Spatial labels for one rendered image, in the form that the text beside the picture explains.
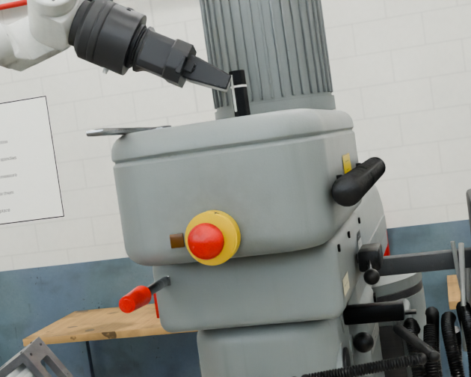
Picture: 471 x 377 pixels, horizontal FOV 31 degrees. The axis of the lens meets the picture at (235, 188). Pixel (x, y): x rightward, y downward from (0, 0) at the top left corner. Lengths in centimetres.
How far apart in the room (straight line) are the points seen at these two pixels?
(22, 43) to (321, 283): 53
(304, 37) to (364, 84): 402
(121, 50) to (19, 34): 16
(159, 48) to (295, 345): 42
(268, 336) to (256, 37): 47
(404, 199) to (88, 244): 216
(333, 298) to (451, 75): 435
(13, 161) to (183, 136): 512
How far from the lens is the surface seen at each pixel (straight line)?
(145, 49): 112
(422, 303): 171
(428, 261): 143
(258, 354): 110
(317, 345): 109
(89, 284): 591
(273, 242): 93
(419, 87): 533
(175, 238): 96
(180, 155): 95
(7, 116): 606
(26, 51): 120
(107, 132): 93
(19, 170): 603
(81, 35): 114
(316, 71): 134
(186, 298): 107
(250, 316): 105
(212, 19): 136
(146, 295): 98
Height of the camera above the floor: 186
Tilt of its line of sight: 3 degrees down
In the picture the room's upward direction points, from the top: 8 degrees counter-clockwise
